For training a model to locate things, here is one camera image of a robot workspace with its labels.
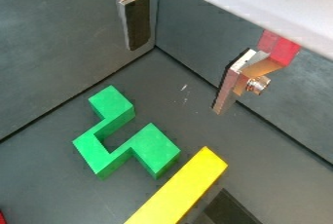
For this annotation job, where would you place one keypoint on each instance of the yellow bar block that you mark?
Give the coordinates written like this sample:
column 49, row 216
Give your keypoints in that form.
column 171, row 202

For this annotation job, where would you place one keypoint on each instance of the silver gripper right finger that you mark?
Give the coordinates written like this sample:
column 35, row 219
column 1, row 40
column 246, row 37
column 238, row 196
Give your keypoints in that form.
column 245, row 76

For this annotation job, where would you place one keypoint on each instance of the red slotted board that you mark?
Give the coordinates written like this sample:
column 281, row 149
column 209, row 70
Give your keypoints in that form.
column 279, row 48

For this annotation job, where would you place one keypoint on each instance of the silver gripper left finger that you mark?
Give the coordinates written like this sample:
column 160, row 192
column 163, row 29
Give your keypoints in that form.
column 134, row 14

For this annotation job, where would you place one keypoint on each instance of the green zigzag block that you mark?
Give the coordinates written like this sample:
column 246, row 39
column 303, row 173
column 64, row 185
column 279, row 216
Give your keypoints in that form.
column 112, row 141

